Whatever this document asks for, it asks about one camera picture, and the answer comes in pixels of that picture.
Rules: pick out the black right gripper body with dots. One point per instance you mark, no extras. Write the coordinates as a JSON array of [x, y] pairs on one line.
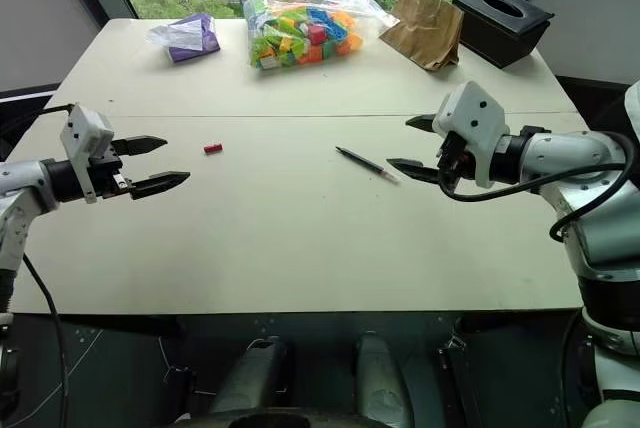
[[454, 158]]

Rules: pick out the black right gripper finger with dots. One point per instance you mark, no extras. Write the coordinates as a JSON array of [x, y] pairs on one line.
[[422, 123], [412, 168]]

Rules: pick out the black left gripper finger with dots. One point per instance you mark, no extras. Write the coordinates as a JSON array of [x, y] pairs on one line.
[[140, 144], [160, 183]]

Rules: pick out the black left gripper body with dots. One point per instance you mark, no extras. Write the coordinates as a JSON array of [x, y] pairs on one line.
[[107, 171]]

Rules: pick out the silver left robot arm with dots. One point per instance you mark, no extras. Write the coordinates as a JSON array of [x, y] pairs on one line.
[[20, 183]]

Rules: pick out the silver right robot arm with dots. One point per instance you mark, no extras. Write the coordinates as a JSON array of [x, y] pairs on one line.
[[575, 168]]

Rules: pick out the black pen with clear barrel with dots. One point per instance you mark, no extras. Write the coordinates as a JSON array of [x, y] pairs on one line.
[[367, 164]]

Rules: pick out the small red cap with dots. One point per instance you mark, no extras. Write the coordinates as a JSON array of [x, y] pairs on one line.
[[213, 148]]

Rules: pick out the brown paper bag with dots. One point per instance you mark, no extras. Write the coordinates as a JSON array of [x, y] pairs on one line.
[[425, 30]]

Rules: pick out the purple tissue pack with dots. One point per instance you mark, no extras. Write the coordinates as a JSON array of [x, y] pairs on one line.
[[187, 37]]

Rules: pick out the black tissue box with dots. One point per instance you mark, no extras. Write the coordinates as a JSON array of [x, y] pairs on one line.
[[502, 23]]

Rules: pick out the plastic bag of colourful blocks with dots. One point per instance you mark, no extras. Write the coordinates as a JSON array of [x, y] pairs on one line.
[[300, 28]]

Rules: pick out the dark rounded robot leg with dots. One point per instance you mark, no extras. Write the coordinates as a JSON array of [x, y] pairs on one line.
[[380, 378], [252, 378]]

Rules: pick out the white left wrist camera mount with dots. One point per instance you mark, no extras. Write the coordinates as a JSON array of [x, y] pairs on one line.
[[82, 140]]

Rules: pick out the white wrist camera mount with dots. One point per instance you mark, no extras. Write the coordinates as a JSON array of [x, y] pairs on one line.
[[475, 120], [82, 140]]

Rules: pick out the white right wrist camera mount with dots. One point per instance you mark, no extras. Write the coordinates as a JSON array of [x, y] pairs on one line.
[[475, 120]]

